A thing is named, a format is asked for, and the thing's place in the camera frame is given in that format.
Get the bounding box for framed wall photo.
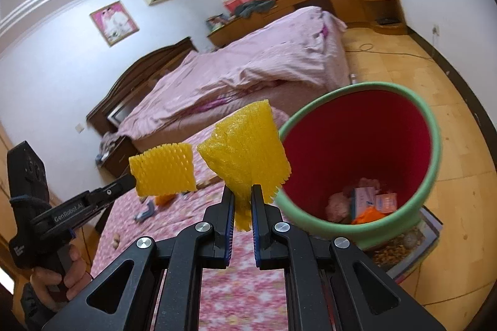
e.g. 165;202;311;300
90;0;139;47

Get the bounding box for dark wooden nightstand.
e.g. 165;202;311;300
97;137;135;178

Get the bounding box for green bin with red inside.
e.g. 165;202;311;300
274;82;442;252

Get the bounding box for orange foam net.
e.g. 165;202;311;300
351;207;387;225

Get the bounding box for yellow foam net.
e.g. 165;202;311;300
197;100;293;233
128;143;198;197

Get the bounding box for wooden bed pink blanket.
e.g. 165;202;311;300
116;6;350;141

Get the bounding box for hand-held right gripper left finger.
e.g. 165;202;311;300
41;184;236;331

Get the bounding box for person's left forearm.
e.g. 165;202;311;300
0;282;53;331

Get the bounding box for orange cardboard box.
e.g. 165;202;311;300
375;192;397;214

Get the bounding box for wooden wardrobe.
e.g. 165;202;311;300
0;121;18;283

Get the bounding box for pile of clothes on nightstand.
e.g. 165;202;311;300
96;132;129;163

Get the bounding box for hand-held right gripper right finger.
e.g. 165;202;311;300
250;184;447;331

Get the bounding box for dark wooden headboard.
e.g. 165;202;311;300
86;37;198;130

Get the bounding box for floor cable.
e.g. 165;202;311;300
345;43;436;62

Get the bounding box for person's left hand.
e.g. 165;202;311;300
30;247;93;306

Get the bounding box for dark grey clothes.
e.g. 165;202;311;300
235;0;277;18

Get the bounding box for white foam net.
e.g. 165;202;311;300
357;178;380;193

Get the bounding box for white plastic bag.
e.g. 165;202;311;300
325;192;353;224

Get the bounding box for white box with green top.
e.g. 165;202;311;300
351;187;378;219

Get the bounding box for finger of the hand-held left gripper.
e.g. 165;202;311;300
87;174;137;213

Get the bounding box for magazine under bin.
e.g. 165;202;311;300
369;207;444;285

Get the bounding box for blue white tube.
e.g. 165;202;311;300
134;201;156;222

